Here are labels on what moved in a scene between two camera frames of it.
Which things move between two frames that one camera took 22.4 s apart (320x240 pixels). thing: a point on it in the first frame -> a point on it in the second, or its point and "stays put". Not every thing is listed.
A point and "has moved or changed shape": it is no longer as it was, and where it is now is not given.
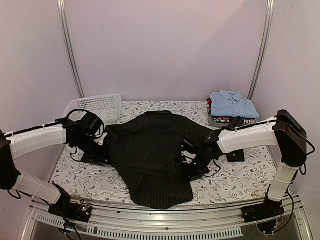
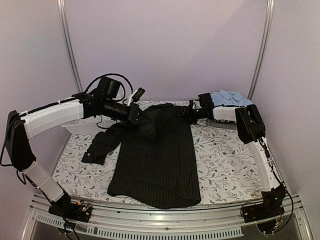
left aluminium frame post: x=67 y=37 stays put
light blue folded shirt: x=224 y=103 stays put
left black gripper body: x=93 y=154 -> x=134 y=108
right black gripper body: x=199 y=168 -> x=194 y=115
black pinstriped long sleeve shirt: x=146 y=148 has moved or changed shape
